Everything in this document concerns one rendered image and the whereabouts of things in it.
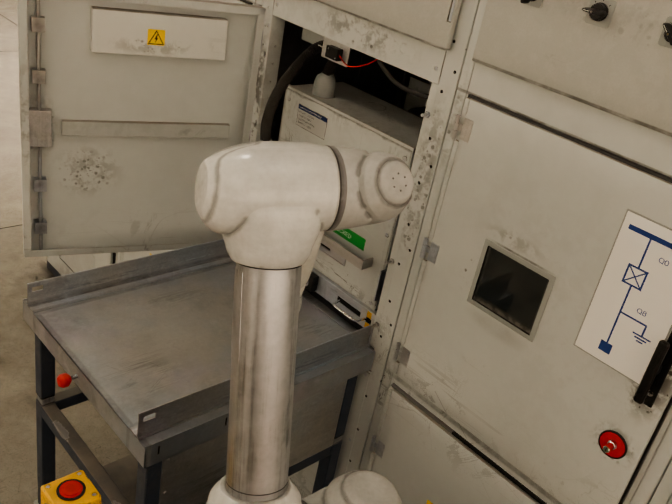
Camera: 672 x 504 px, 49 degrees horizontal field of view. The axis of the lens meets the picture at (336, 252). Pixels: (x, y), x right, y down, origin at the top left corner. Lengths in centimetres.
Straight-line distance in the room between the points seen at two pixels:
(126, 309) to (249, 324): 93
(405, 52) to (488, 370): 74
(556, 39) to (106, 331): 123
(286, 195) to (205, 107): 116
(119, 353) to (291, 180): 93
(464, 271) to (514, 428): 37
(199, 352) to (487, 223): 77
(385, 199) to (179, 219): 130
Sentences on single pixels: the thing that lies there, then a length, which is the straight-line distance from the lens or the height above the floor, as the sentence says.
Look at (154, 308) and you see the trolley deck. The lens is 201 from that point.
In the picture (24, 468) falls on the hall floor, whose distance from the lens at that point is 279.
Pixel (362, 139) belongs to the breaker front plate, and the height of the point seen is 135.
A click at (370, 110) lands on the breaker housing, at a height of 139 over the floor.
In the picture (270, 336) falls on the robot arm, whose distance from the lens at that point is 110.
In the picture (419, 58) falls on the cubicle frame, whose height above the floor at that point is 161.
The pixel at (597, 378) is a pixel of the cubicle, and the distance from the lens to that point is 157.
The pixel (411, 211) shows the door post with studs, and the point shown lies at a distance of 177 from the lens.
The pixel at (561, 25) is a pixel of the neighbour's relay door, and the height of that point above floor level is 177.
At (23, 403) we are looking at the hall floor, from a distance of 303.
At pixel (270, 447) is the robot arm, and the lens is 118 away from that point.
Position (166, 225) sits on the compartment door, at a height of 91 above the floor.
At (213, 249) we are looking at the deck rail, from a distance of 223.
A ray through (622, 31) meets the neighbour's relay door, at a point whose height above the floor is 179.
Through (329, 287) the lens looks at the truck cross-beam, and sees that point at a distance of 208.
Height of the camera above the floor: 196
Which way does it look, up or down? 28 degrees down
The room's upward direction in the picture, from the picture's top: 11 degrees clockwise
